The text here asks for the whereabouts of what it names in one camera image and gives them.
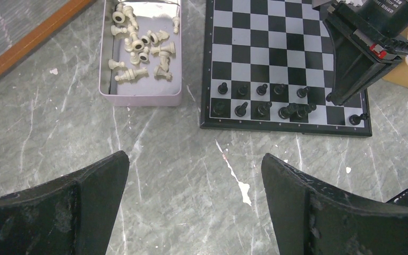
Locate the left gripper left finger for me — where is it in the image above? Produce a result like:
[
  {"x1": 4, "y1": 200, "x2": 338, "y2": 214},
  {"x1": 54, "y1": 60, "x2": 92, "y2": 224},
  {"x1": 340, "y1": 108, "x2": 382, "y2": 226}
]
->
[{"x1": 0, "y1": 151, "x2": 130, "y2": 254}]

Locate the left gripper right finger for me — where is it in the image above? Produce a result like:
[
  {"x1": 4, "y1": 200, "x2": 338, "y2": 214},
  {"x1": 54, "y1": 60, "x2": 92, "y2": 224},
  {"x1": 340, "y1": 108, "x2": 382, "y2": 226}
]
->
[{"x1": 261, "y1": 154, "x2": 408, "y2": 254}]

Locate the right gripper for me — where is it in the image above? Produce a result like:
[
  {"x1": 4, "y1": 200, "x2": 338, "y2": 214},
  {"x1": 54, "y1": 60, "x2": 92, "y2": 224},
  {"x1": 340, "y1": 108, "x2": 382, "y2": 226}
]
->
[{"x1": 321, "y1": 2, "x2": 408, "y2": 106}]

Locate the black pawn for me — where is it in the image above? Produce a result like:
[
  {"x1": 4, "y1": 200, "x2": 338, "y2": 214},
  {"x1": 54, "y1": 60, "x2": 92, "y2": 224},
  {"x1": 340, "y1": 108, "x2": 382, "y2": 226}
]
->
[
  {"x1": 237, "y1": 85, "x2": 249, "y2": 97},
  {"x1": 273, "y1": 83, "x2": 286, "y2": 95},
  {"x1": 296, "y1": 86, "x2": 310, "y2": 98},
  {"x1": 217, "y1": 82, "x2": 228, "y2": 95},
  {"x1": 256, "y1": 83, "x2": 268, "y2": 96}
]

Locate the black knight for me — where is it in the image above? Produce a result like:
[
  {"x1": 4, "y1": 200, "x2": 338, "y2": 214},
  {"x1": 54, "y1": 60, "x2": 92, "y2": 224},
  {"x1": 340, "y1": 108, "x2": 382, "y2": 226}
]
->
[{"x1": 234, "y1": 101, "x2": 249, "y2": 117}]

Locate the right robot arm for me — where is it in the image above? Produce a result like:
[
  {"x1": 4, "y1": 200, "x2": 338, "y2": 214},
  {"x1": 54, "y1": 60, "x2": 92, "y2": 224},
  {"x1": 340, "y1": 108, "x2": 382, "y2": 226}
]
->
[{"x1": 311, "y1": 1, "x2": 408, "y2": 106}]

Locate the black chess king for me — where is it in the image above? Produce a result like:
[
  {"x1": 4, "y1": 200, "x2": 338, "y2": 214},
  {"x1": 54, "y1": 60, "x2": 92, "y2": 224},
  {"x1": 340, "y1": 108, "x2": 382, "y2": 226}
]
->
[{"x1": 296, "y1": 103, "x2": 317, "y2": 119}]

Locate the black chess queen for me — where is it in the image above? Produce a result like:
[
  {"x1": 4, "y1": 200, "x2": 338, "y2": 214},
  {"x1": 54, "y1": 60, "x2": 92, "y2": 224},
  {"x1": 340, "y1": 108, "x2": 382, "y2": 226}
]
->
[{"x1": 278, "y1": 103, "x2": 299, "y2": 120}]

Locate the pink tin of white pieces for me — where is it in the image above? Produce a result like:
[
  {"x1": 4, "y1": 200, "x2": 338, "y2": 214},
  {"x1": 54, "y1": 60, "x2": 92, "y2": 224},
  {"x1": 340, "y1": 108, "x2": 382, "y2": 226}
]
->
[{"x1": 98, "y1": 1, "x2": 182, "y2": 107}]

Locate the chessboard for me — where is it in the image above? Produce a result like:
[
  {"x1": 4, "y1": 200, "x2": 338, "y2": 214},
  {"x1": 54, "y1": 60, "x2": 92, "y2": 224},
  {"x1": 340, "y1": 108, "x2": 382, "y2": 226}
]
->
[{"x1": 200, "y1": 1, "x2": 372, "y2": 137}]

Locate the wooden shelf rack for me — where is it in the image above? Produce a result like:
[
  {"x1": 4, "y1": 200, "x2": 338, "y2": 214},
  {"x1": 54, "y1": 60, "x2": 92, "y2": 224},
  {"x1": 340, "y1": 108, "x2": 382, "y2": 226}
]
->
[{"x1": 0, "y1": 1, "x2": 94, "y2": 77}]

